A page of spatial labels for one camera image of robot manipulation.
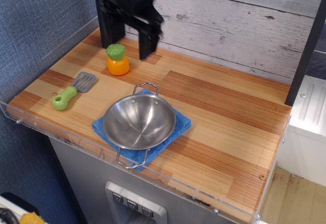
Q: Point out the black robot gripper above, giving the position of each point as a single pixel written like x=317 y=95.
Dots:
x=140 y=14

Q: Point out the orange toy carrot green top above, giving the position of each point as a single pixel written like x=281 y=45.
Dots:
x=117 y=61

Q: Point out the blue folded cloth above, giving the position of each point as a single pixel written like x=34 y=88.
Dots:
x=183 y=123

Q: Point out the clear acrylic table guard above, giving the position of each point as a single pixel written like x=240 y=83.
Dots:
x=223 y=162

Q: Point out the grey cabinet with dispenser panel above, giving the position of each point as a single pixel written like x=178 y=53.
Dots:
x=108 y=193

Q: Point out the yellow object bottom left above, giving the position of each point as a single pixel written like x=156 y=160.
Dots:
x=31 y=218

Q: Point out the white ribbed appliance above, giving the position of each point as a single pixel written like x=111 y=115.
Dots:
x=302 y=149

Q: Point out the black vertical frame post left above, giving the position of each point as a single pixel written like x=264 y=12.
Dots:
x=98 y=7

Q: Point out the black vertical frame post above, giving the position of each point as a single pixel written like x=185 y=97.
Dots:
x=98 y=7
x=307 y=54

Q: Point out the green handled grey spatula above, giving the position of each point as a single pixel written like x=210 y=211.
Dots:
x=82 y=83

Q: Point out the stainless steel bowl with handles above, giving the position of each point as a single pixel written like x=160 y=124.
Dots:
x=140 y=121

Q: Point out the black vertical frame post right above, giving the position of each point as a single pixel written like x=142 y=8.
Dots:
x=307 y=54

